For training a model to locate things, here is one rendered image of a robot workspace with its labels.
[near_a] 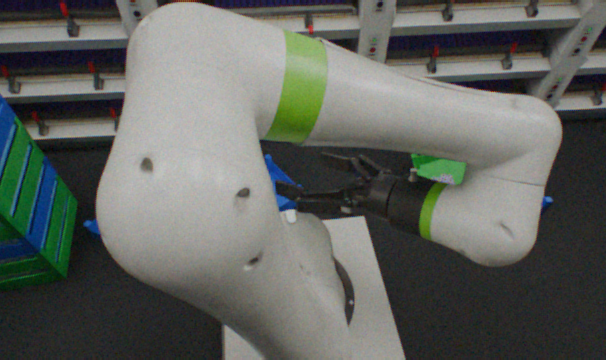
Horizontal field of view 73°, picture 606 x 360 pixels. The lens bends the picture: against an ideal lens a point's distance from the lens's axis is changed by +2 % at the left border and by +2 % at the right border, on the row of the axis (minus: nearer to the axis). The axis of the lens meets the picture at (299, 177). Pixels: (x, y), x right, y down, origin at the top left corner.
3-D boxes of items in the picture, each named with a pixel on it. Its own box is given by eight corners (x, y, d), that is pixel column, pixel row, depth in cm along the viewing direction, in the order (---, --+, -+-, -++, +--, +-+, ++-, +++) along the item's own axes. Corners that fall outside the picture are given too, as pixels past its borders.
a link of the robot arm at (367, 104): (282, 140, 51) (314, 152, 40) (298, 46, 49) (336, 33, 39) (501, 175, 63) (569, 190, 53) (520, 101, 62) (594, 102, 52)
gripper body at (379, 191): (411, 169, 67) (363, 158, 73) (385, 191, 62) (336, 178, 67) (410, 208, 71) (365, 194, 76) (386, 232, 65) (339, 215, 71)
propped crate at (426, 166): (429, 210, 140) (426, 198, 134) (414, 166, 153) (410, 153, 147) (522, 185, 133) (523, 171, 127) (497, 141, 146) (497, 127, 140)
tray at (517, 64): (544, 77, 148) (569, 53, 134) (378, 86, 144) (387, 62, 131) (529, 30, 154) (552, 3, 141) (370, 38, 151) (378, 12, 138)
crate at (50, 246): (54, 266, 117) (40, 252, 111) (-23, 281, 114) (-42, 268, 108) (68, 187, 136) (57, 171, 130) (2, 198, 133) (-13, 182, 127)
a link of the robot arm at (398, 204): (418, 254, 62) (443, 224, 68) (420, 187, 57) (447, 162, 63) (383, 241, 66) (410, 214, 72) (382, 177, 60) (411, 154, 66)
